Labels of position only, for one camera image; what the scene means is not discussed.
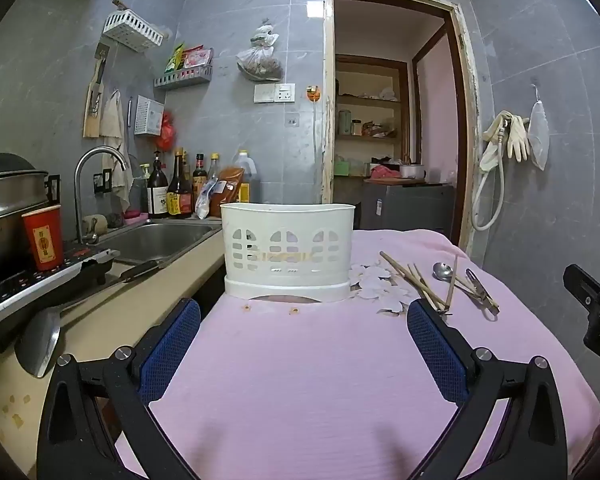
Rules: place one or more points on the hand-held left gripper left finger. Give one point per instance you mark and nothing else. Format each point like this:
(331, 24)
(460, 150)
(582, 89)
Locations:
(172, 345)

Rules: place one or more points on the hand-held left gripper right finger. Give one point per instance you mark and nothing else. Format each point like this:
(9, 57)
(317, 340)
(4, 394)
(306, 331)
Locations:
(435, 345)

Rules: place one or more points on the wooden chopstick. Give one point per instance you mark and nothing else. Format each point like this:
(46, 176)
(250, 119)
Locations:
(421, 280)
(452, 280)
(425, 294)
(405, 275)

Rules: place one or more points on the metal spoon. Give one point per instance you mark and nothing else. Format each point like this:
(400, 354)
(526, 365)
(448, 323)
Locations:
(442, 271)

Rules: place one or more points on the white plastic utensil holder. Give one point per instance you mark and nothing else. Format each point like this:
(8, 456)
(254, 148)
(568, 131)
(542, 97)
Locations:
(287, 225)

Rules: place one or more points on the beige kitchen counter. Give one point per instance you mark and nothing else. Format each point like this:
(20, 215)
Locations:
(145, 305)

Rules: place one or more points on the stainless steel sink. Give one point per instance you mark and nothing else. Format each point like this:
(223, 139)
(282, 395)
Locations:
(165, 240)

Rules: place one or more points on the pink scrub brush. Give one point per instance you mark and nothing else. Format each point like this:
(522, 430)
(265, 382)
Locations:
(135, 215)

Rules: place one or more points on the pink tablecloth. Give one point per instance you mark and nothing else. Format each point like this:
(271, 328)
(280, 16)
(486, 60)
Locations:
(305, 385)

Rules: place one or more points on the steel wool scrubber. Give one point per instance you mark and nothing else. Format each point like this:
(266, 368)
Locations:
(116, 220)

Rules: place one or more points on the grey refrigerator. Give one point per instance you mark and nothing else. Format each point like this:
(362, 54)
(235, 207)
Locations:
(405, 207)

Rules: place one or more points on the beige loofah sponge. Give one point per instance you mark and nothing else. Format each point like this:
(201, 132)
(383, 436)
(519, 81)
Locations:
(95, 224)

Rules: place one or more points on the white blue packet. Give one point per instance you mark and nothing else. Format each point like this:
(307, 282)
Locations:
(205, 202)

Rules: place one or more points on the soy sauce bottle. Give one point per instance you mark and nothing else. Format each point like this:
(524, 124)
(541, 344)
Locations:
(179, 195)

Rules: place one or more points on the dark pump bottle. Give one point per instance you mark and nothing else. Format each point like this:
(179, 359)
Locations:
(157, 195)

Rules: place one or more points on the induction cooker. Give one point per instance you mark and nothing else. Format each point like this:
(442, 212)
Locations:
(30, 287)

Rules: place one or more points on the hanging white mesh bag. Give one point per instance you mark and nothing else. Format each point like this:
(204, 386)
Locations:
(538, 135)

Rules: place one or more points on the cream rubber glove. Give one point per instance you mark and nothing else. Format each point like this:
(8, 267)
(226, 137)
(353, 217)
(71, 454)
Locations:
(519, 140)
(492, 135)

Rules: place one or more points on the orange spice bag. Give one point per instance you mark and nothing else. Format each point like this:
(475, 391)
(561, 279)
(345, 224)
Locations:
(227, 187)

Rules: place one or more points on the red paper cup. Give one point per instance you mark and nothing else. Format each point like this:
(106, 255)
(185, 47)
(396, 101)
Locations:
(42, 237)

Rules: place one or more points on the dark bottle red cap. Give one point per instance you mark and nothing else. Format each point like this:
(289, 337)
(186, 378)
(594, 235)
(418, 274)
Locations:
(199, 175)

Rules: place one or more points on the small white pot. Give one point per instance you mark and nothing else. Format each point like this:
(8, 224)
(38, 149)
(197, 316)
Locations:
(411, 171)

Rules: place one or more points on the pink cloth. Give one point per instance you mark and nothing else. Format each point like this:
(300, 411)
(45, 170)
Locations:
(384, 172)

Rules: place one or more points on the clear bottle yellow cap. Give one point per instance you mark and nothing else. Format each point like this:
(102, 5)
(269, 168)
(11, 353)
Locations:
(214, 165)

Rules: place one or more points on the steel kitchen faucet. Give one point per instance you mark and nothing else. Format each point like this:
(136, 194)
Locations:
(100, 150)

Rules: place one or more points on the red plastic bag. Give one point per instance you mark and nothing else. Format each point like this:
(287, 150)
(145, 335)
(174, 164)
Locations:
(167, 132)

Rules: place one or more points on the steel pot with lid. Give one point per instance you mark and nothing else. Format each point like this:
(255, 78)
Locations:
(10, 200)

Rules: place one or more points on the hanging beige towel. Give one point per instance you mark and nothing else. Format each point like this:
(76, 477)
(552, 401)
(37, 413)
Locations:
(112, 120)

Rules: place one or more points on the wooden shelf unit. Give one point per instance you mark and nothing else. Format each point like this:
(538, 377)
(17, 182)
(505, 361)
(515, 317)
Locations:
(370, 105)

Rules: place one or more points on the green snack packet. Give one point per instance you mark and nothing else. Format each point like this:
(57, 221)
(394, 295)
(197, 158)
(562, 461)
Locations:
(174, 57)

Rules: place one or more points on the red snack packet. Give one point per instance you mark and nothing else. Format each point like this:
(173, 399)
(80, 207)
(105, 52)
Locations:
(197, 57)

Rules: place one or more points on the hanging clear plastic bag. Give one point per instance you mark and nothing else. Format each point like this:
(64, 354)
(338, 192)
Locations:
(260, 57)

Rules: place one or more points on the black wall socket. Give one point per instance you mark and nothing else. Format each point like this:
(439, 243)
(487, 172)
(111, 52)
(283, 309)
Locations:
(103, 181)
(53, 189)

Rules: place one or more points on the wooden door frame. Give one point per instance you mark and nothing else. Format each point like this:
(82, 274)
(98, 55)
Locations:
(467, 135)

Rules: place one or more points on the white slotted wall box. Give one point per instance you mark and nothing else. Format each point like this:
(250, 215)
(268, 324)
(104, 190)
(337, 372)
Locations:
(149, 115)

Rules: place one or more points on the small grey wall socket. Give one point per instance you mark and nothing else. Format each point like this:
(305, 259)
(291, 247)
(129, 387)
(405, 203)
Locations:
(292, 120)

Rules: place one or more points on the grey wall shelf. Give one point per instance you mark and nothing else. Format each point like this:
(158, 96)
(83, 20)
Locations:
(182, 80)

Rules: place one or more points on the white wall switch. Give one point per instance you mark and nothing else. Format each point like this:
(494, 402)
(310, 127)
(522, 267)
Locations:
(264, 93)

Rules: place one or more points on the white wall socket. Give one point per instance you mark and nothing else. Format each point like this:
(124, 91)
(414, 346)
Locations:
(285, 92)

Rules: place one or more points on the orange wall hook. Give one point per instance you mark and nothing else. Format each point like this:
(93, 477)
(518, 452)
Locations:
(313, 94)

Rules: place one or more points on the white wall basket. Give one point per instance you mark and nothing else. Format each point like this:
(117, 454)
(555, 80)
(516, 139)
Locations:
(132, 30)

